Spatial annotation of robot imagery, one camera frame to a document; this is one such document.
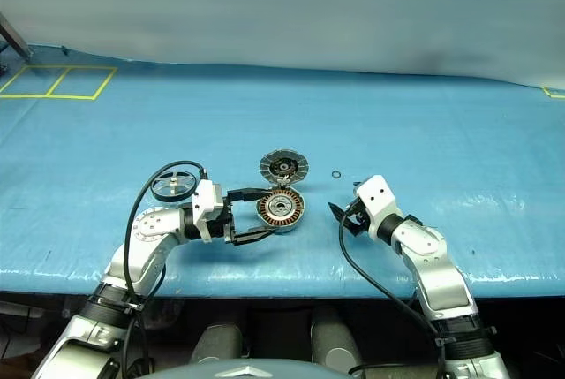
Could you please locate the grey metal post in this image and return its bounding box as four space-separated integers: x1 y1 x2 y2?
0 11 34 62

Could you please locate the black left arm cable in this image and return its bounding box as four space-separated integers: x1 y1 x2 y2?
122 160 208 379

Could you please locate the black-rimmed spoked rotor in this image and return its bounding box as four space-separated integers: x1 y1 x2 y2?
149 168 199 203

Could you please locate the blue table cover sheet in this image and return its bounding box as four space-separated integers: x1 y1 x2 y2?
0 42 565 300

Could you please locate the silver hinged motor lid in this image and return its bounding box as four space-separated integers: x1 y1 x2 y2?
258 148 312 186

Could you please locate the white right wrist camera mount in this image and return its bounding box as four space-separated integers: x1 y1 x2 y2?
355 174 401 243

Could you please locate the grey robot torso top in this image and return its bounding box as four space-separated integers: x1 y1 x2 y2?
145 354 354 379

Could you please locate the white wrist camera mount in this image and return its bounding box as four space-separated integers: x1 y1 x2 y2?
355 174 401 243
192 178 224 243

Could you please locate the grey rounded leg cover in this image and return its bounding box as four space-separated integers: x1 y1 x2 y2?
310 306 364 367
190 323 244 365

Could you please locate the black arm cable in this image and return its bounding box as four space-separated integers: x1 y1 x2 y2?
122 160 208 379
337 204 447 379

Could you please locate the motor housing with copper windings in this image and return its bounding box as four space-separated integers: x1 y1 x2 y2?
254 189 306 235

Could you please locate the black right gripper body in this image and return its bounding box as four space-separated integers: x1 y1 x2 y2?
343 197 376 239

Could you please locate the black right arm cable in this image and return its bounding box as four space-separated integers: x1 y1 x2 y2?
337 204 447 379

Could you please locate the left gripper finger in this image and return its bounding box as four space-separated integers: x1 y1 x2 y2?
228 186 268 202
232 224 278 246

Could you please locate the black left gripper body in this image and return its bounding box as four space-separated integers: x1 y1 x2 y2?
211 191 238 246

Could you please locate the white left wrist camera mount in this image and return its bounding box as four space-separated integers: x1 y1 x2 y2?
192 178 224 243

